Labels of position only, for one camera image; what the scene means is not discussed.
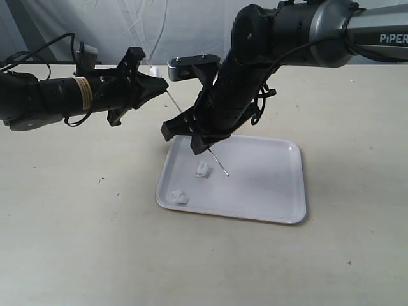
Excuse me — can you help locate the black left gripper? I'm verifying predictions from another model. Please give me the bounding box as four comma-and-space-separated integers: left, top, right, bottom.
84, 47, 168, 126

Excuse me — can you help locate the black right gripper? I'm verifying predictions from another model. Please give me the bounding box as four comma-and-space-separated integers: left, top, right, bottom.
160, 60, 265, 155

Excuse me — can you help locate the thin metal skewer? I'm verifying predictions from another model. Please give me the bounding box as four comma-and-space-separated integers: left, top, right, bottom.
147, 65, 231, 178

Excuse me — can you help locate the white foam piece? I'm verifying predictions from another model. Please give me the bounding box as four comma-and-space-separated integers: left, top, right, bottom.
194, 161, 210, 178
170, 189, 189, 205
150, 66, 162, 78

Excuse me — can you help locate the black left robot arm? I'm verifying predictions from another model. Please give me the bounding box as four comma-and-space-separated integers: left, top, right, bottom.
1, 47, 168, 131

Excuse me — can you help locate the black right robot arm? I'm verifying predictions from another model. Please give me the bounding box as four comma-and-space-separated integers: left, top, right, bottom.
161, 1, 407, 154

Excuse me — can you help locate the white rectangular plastic tray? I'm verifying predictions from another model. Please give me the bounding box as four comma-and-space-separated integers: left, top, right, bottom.
156, 135, 307, 224

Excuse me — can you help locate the grey backdrop curtain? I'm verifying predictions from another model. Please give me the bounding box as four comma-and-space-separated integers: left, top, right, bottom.
1, 1, 249, 64

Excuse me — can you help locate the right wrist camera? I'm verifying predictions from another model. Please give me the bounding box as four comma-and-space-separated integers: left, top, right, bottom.
167, 54, 221, 87

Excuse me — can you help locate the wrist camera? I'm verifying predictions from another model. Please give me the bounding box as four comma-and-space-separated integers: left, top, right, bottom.
167, 54, 221, 87
75, 41, 98, 77

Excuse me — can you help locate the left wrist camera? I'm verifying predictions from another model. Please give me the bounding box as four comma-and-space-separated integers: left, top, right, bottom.
75, 41, 98, 77

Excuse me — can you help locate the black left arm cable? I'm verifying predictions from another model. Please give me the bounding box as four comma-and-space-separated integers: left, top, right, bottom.
0, 33, 84, 127

